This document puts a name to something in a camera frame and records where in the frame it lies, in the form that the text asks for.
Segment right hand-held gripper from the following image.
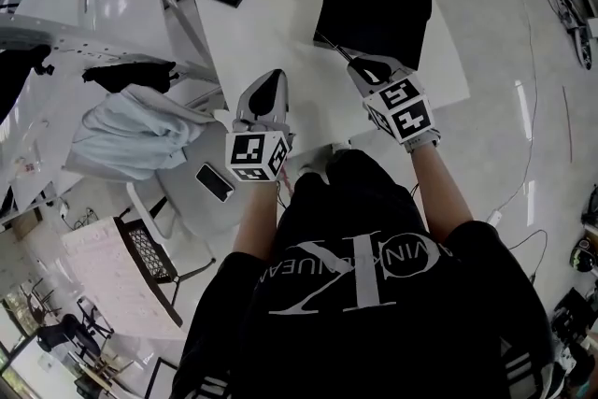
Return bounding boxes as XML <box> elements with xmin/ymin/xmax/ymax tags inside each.
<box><xmin>346</xmin><ymin>54</ymin><xmax>441</xmax><ymax>154</ymax></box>

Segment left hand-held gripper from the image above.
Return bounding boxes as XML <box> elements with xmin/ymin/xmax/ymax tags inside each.
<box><xmin>225</xmin><ymin>68</ymin><xmax>295</xmax><ymax>182</ymax></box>

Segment black pen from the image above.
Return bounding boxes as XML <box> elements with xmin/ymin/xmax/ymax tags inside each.
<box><xmin>313</xmin><ymin>31</ymin><xmax>361</xmax><ymax>64</ymax></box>

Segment black box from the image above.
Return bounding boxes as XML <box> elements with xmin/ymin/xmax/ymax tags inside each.
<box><xmin>311</xmin><ymin>0</ymin><xmax>434</xmax><ymax>72</ymax></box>

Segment person's right forearm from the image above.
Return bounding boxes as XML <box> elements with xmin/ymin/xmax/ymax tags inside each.
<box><xmin>409</xmin><ymin>139</ymin><xmax>476</xmax><ymax>244</ymax></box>

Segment person's left forearm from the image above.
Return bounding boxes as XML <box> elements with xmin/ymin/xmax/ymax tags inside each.
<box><xmin>232</xmin><ymin>179</ymin><xmax>281</xmax><ymax>261</ymax></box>

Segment grey white office chair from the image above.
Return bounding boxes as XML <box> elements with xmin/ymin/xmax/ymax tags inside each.
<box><xmin>81</xmin><ymin>60</ymin><xmax>247</xmax><ymax>265</ymax></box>

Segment brown cardboard piece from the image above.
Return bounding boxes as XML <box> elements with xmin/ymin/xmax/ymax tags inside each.
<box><xmin>11</xmin><ymin>207</ymin><xmax>46</xmax><ymax>239</ymax></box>

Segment black mesh office chair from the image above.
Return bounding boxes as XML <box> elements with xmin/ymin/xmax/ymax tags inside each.
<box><xmin>27</xmin><ymin>293</ymin><xmax>116</xmax><ymax>361</ymax></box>

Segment person's left hand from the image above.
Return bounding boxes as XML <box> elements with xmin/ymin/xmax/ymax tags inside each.
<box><xmin>232</xmin><ymin>119</ymin><xmax>288</xmax><ymax>135</ymax></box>

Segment white square table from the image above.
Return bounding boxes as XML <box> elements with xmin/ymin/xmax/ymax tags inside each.
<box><xmin>179</xmin><ymin>0</ymin><xmax>471</xmax><ymax>163</ymax></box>

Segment black smartphone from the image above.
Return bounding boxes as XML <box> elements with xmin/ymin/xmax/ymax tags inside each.
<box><xmin>194</xmin><ymin>162</ymin><xmax>235</xmax><ymax>203</ymax></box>

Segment person's dark trousers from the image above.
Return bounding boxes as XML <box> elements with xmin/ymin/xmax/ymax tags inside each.
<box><xmin>287</xmin><ymin>149</ymin><xmax>421</xmax><ymax>225</ymax></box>

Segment light blue cloth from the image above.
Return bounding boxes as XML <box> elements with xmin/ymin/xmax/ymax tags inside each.
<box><xmin>72</xmin><ymin>83</ymin><xmax>219</xmax><ymax>181</ymax></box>

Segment black metal lattice table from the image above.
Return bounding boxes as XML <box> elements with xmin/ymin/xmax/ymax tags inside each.
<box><xmin>114</xmin><ymin>217</ymin><xmax>219</xmax><ymax>328</ymax></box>

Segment thin brown stick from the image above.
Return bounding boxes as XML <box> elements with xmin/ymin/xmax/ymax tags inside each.
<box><xmin>562</xmin><ymin>86</ymin><xmax>574</xmax><ymax>164</ymax></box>

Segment long white desk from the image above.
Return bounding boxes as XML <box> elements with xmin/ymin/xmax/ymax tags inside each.
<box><xmin>0</xmin><ymin>0</ymin><xmax>230</xmax><ymax>214</ymax></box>

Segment pink patterned tablecloth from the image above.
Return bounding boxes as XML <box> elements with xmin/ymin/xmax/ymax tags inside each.
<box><xmin>60</xmin><ymin>215</ymin><xmax>188</xmax><ymax>340</ymax></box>

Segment person's black printed t-shirt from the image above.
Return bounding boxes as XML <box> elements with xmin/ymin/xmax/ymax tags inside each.
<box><xmin>177</xmin><ymin>195</ymin><xmax>557</xmax><ymax>399</ymax></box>

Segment black green round device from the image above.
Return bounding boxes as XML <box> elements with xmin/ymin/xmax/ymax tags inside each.
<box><xmin>569</xmin><ymin>237</ymin><xmax>598</xmax><ymax>272</ymax></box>

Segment wooden stool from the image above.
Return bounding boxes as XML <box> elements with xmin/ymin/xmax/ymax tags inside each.
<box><xmin>78</xmin><ymin>354</ymin><xmax>136</xmax><ymax>384</ymax></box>

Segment black equipment pile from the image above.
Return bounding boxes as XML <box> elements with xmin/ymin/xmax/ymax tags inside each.
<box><xmin>553</xmin><ymin>287</ymin><xmax>598</xmax><ymax>393</ymax></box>

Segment white floor cable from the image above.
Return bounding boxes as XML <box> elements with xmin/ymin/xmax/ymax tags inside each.
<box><xmin>494</xmin><ymin>0</ymin><xmax>546</xmax><ymax>214</ymax></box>

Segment black white cable bundle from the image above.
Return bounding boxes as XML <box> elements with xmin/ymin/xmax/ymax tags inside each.
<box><xmin>546</xmin><ymin>0</ymin><xmax>592</xmax><ymax>71</ymax></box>

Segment black floor cable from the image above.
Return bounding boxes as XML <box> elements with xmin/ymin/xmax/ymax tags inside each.
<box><xmin>506</xmin><ymin>228</ymin><xmax>548</xmax><ymax>284</ymax></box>

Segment black metal frame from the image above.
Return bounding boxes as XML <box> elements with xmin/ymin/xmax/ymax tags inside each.
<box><xmin>144</xmin><ymin>357</ymin><xmax>178</xmax><ymax>399</ymax></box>

